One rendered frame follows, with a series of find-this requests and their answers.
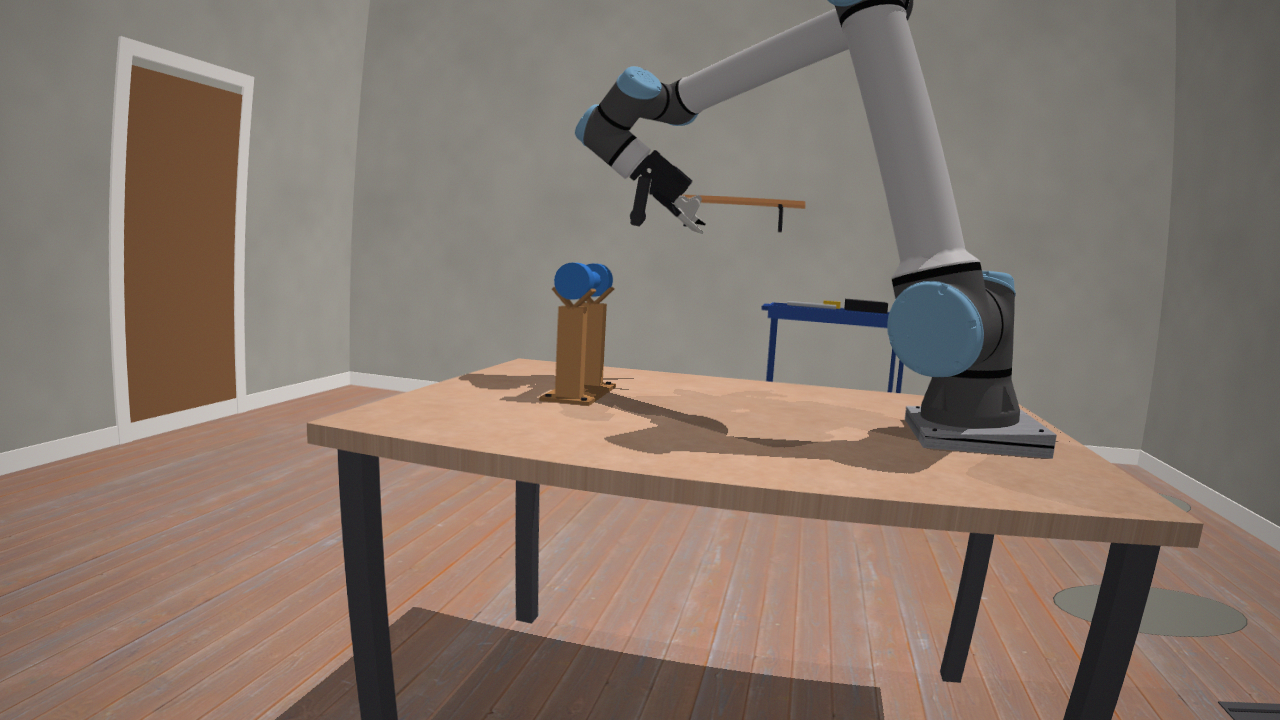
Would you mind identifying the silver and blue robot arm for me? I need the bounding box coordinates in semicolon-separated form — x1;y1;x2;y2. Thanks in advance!
575;0;1020;429

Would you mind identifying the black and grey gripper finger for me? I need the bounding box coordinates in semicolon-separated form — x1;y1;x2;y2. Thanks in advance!
657;193;704;234
678;195;707;225

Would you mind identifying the tan rectangular base plate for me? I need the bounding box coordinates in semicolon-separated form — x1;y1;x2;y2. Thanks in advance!
539;287;616;406

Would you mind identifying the blue dumbbell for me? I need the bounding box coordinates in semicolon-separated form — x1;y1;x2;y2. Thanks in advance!
554;263;613;300

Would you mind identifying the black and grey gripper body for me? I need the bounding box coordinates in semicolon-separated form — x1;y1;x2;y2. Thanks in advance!
630;150;692;206

